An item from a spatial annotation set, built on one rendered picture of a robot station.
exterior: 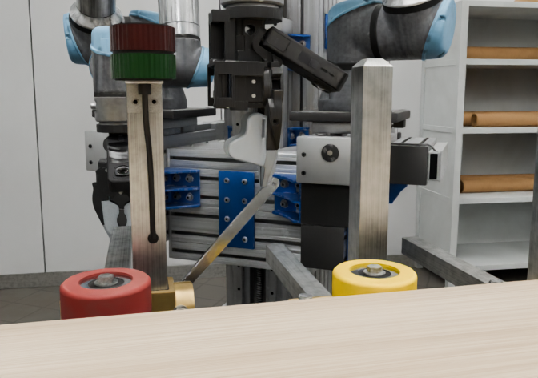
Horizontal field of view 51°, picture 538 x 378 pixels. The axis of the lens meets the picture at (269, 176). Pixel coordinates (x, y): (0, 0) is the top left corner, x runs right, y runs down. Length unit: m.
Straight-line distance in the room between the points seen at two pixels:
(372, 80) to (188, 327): 0.34
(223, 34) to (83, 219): 2.69
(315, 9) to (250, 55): 0.76
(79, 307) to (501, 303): 0.36
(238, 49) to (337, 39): 0.55
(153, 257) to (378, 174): 0.26
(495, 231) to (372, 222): 3.23
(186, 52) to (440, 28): 0.47
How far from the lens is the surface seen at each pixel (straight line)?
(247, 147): 0.67
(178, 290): 0.62
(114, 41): 0.53
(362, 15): 1.20
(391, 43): 1.16
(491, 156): 3.75
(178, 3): 1.07
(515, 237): 3.95
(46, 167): 3.29
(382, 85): 0.63
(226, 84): 0.65
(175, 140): 1.38
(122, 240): 0.86
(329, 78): 0.69
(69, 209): 3.31
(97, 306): 0.50
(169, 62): 0.53
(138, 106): 0.57
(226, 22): 0.67
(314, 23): 1.41
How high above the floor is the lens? 1.07
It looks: 8 degrees down
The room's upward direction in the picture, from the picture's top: straight up
